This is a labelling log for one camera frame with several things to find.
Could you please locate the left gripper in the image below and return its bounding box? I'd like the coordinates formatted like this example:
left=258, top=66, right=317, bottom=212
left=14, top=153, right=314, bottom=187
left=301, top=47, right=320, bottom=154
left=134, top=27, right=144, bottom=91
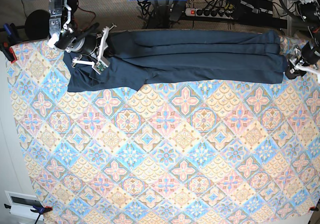
left=285, top=42, right=320, bottom=79

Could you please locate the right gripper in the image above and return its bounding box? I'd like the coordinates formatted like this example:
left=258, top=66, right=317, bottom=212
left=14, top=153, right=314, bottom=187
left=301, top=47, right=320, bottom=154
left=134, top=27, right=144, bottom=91
left=54, top=22, right=117, bottom=66

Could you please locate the dark navy t-shirt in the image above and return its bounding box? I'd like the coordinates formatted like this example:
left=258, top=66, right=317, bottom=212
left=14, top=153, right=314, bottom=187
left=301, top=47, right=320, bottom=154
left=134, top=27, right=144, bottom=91
left=63, top=29, right=288, bottom=92

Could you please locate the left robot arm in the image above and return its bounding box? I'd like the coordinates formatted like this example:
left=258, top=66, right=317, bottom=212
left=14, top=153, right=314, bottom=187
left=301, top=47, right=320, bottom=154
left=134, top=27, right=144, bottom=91
left=279, top=0, right=320, bottom=79

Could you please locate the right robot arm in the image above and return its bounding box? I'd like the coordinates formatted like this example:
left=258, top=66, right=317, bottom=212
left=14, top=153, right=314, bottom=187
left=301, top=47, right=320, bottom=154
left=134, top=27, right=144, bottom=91
left=48, top=0, right=116, bottom=74

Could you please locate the black round stool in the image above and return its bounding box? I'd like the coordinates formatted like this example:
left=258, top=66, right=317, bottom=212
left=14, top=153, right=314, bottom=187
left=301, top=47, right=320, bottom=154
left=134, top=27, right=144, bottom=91
left=24, top=9, right=50, bottom=40

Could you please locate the white power strip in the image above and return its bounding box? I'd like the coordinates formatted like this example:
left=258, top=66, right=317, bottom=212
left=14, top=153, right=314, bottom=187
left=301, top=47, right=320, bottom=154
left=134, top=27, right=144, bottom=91
left=184, top=8, right=232, bottom=19

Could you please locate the blue orange clamp top-left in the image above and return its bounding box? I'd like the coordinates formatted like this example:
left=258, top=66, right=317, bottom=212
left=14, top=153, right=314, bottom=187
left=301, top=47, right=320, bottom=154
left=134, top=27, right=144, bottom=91
left=0, top=23, right=18, bottom=63

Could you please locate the patterned colourful tablecloth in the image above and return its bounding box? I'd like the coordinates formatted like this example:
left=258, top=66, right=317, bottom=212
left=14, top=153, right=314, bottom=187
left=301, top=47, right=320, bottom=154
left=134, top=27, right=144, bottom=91
left=6, top=41, right=320, bottom=224

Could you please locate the orange clamp bottom-right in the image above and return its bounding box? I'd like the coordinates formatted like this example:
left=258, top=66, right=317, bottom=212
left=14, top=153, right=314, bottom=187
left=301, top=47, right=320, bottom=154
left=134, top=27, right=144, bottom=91
left=309, top=207, right=319, bottom=212

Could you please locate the blue orange clamp bottom-left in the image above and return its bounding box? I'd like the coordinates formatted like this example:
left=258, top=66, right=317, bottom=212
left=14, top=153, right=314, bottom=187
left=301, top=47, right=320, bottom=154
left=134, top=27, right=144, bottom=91
left=4, top=204, right=53, bottom=224

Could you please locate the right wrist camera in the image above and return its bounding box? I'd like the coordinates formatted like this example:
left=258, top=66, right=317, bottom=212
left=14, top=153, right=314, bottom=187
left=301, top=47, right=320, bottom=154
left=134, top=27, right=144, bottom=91
left=93, top=61, right=108, bottom=75

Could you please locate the white wall vent panel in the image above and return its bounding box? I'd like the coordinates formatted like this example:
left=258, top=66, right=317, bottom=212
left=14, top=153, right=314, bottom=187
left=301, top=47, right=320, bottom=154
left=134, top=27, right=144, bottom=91
left=5, top=191, right=41, bottom=221

